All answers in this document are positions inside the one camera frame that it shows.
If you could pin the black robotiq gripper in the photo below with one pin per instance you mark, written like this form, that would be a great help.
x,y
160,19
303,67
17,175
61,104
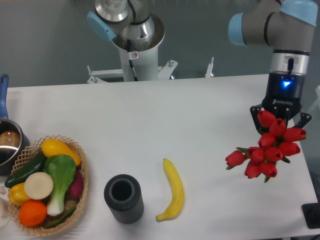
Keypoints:
x,y
283,99

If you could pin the red tulip bouquet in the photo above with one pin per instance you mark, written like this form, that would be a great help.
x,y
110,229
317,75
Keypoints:
x,y
277,142

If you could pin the dark grey ribbed vase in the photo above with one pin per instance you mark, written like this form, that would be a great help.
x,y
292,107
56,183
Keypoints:
x,y
123,196

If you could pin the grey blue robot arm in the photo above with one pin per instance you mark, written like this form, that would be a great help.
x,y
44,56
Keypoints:
x,y
286,25

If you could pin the black device at edge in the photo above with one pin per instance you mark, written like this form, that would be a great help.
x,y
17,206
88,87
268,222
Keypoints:
x,y
311,212

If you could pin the yellow banana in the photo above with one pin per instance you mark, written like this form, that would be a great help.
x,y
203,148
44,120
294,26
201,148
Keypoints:
x,y
178,194

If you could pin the purple red radish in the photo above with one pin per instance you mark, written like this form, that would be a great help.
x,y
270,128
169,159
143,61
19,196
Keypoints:
x,y
77,186

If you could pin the green bok choy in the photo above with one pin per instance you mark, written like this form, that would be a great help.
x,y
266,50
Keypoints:
x,y
61,168

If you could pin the yellow squash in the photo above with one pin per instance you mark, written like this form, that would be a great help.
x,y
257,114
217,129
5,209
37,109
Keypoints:
x,y
52,147

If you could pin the dark green cucumber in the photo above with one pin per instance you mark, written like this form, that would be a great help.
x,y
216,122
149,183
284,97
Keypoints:
x,y
36,164

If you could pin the green chili pepper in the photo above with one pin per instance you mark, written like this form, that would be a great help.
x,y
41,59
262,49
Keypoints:
x,y
61,219

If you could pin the round cream bun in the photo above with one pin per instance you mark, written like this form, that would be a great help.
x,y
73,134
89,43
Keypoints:
x,y
38,186

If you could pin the woven wicker basket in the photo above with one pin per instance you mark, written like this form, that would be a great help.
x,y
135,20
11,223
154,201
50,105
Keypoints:
x,y
26,155

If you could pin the orange fruit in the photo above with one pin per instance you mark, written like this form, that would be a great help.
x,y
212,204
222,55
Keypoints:
x,y
32,213

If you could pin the yellow bell pepper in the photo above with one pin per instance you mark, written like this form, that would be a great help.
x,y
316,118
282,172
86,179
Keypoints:
x,y
17,194

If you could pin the white frame at right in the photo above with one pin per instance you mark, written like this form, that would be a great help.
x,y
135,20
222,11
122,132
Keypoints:
x,y
316,103

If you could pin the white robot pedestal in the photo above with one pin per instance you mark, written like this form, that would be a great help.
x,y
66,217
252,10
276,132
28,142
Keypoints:
x,y
138,47

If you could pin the blue handled saucepan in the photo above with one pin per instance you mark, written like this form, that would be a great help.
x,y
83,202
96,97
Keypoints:
x,y
12,138

